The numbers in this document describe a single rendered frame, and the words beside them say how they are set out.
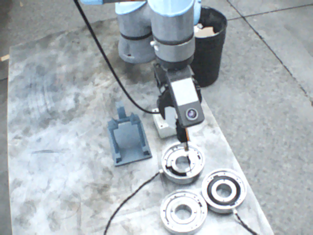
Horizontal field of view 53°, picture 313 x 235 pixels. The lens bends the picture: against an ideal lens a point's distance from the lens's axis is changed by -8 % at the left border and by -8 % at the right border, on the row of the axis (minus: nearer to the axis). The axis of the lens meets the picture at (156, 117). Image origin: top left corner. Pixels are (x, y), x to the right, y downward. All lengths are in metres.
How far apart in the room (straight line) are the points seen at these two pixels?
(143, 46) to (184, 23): 0.55
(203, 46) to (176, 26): 1.33
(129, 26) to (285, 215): 1.17
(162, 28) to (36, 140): 0.57
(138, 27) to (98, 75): 0.21
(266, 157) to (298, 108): 0.44
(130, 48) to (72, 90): 0.23
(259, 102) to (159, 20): 1.60
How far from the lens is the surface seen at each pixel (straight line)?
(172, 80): 0.63
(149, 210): 0.81
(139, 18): 1.03
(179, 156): 0.84
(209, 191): 0.79
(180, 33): 0.57
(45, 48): 1.31
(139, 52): 1.10
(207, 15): 2.12
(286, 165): 1.87
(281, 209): 1.74
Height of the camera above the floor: 1.54
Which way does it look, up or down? 50 degrees down
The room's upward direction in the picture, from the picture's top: 7 degrees counter-clockwise
